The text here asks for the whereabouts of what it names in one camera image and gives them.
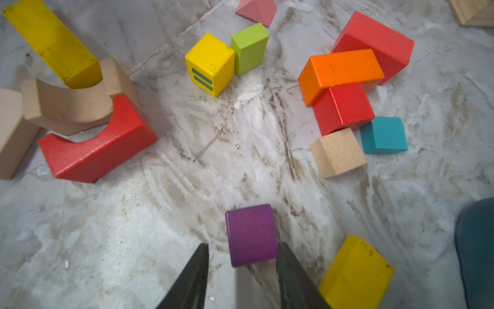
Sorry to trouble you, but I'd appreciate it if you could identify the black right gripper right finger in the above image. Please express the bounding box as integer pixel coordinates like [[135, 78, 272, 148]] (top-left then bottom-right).
[[276, 242, 331, 309]]

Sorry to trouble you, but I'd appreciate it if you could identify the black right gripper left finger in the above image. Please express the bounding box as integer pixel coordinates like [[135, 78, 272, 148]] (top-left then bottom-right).
[[157, 243, 209, 308]]

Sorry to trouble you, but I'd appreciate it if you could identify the teal plastic storage bin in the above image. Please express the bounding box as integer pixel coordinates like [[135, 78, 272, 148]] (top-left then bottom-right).
[[455, 198, 493, 308]]

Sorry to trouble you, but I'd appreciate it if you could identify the long yellow block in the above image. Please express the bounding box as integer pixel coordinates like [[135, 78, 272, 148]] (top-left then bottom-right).
[[319, 236, 394, 308]]

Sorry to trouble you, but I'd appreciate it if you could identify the natural wood small cube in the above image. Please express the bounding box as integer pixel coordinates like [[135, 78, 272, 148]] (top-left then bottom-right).
[[310, 128, 367, 179]]

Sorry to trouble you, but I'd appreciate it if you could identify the red arch block front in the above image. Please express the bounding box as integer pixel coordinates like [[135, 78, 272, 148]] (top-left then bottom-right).
[[38, 95, 158, 183]]

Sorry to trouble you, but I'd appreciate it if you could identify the red arch block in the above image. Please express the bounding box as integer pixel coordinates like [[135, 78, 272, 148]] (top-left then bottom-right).
[[38, 95, 158, 183], [331, 12, 415, 86]]

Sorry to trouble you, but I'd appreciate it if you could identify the teal small cube block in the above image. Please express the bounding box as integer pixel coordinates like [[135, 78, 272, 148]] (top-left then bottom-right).
[[360, 117, 409, 155]]

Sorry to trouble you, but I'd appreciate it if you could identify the red cube block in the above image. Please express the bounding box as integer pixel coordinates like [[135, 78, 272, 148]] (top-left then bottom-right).
[[313, 83, 376, 136]]

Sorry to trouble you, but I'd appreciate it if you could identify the natural wood arch block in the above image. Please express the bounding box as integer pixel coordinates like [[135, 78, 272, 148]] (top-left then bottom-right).
[[21, 58, 140, 136]]

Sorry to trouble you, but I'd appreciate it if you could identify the orange rectangular block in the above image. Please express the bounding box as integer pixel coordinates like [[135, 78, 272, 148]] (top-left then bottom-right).
[[298, 49, 385, 107]]

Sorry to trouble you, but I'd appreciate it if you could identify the yellow cube block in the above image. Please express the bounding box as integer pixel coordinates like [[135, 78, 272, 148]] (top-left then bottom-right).
[[185, 33, 235, 97]]

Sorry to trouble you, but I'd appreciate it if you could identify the natural wood square block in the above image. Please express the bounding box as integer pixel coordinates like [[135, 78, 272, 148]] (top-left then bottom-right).
[[1, 88, 40, 180]]

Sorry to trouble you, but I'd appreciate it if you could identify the lime green cube block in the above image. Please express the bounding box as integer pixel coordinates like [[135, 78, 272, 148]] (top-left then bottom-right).
[[231, 23, 270, 76]]

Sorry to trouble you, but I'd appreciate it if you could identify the yellow block near gripper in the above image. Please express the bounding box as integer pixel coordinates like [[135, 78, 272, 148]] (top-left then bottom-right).
[[3, 0, 102, 89]]

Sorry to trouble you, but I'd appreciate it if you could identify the pink wedge block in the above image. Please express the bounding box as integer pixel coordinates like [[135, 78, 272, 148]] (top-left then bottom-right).
[[235, 0, 277, 27]]

